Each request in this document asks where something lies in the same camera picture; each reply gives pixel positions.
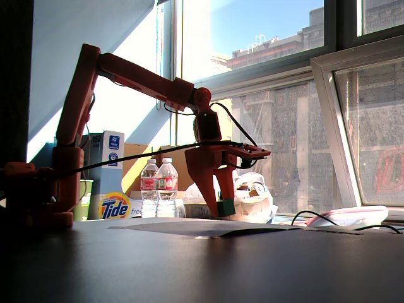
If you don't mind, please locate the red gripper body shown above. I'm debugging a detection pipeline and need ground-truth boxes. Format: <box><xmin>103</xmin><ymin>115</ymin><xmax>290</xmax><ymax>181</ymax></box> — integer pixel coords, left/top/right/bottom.
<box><xmin>184</xmin><ymin>141</ymin><xmax>227</xmax><ymax>175</ymax></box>

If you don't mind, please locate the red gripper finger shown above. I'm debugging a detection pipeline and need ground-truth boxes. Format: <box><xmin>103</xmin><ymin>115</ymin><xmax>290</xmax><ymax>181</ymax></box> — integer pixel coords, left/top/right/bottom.
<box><xmin>217</xmin><ymin>165</ymin><xmax>238</xmax><ymax>202</ymax></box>
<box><xmin>188</xmin><ymin>171</ymin><xmax>220</xmax><ymax>218</ymax></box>

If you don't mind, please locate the green cube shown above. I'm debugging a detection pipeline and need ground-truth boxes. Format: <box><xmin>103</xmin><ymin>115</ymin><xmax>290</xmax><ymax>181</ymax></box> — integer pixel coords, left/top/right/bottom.
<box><xmin>217</xmin><ymin>198</ymin><xmax>236</xmax><ymax>218</ymax></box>

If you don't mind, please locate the white numbered grid paper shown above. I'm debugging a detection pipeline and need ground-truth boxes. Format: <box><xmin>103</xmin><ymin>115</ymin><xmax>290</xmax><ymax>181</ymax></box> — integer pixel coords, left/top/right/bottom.
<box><xmin>107</xmin><ymin>218</ymin><xmax>303</xmax><ymax>239</ymax></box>

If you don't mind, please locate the clear plastic bag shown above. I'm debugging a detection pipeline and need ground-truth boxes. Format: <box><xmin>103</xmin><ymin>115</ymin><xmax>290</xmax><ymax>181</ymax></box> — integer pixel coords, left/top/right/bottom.
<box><xmin>182</xmin><ymin>172</ymin><xmax>278</xmax><ymax>223</ymax></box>

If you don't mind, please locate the water bottle red label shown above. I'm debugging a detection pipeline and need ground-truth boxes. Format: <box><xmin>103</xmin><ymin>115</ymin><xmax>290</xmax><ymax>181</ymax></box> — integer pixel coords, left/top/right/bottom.
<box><xmin>156</xmin><ymin>157</ymin><xmax>179</xmax><ymax>218</ymax></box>
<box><xmin>140</xmin><ymin>158</ymin><xmax>160</xmax><ymax>218</ymax></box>

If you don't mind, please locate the brown cardboard box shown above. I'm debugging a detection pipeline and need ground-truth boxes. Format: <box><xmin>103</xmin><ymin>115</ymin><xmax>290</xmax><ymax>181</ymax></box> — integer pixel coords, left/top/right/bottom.
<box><xmin>122</xmin><ymin>143</ymin><xmax>196</xmax><ymax>198</ymax></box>

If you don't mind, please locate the building outside window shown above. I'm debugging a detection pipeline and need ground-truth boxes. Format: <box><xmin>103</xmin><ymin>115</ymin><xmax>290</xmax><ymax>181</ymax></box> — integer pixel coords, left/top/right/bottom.
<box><xmin>210</xmin><ymin>6</ymin><xmax>404</xmax><ymax>215</ymax></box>

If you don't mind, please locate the Tide detergent box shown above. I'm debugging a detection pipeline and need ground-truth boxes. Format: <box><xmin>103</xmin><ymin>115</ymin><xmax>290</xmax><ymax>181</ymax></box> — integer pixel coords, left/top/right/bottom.
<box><xmin>98</xmin><ymin>191</ymin><xmax>145</xmax><ymax>220</ymax></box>

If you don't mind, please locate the tall blue white box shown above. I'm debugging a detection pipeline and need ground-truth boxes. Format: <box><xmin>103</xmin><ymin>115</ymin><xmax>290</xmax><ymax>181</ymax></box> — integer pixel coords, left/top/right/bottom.
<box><xmin>89</xmin><ymin>131</ymin><xmax>125</xmax><ymax>195</ymax></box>

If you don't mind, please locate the white framed window screen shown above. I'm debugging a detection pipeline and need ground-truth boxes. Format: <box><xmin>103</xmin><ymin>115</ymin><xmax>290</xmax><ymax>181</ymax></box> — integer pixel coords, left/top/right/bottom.
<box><xmin>310</xmin><ymin>34</ymin><xmax>404</xmax><ymax>208</ymax></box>

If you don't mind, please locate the green paper cup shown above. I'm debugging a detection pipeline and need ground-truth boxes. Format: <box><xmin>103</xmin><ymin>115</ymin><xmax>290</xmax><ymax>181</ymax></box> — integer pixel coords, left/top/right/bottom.
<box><xmin>72</xmin><ymin>179</ymin><xmax>95</xmax><ymax>222</ymax></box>

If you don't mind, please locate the red wrist camera mount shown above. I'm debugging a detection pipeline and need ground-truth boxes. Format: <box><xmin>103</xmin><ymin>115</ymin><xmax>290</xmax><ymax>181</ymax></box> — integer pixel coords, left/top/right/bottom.
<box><xmin>222</xmin><ymin>142</ymin><xmax>271</xmax><ymax>169</ymax></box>

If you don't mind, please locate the thin black servo cable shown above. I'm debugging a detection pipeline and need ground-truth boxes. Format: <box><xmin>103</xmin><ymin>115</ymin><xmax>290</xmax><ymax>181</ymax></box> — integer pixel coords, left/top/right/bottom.
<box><xmin>210</xmin><ymin>101</ymin><xmax>259</xmax><ymax>149</ymax></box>

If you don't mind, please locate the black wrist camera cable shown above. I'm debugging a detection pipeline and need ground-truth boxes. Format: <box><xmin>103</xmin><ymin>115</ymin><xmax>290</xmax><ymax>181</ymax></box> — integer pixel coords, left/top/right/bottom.
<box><xmin>56</xmin><ymin>141</ymin><xmax>244</xmax><ymax>179</ymax></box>

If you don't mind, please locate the looped black adapter cable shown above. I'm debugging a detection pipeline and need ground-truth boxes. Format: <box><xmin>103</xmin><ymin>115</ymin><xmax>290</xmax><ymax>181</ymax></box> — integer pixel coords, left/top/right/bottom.
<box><xmin>290</xmin><ymin>210</ymin><xmax>339</xmax><ymax>227</ymax></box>

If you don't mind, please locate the window frame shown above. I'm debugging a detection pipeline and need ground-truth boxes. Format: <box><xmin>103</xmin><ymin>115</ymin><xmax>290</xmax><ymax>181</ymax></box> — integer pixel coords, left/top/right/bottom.
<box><xmin>170</xmin><ymin>0</ymin><xmax>404</xmax><ymax>105</ymax></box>

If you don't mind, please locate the thick black power cord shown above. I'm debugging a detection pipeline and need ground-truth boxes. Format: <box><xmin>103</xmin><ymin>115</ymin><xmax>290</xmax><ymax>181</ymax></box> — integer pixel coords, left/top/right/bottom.
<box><xmin>352</xmin><ymin>223</ymin><xmax>403</xmax><ymax>235</ymax></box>

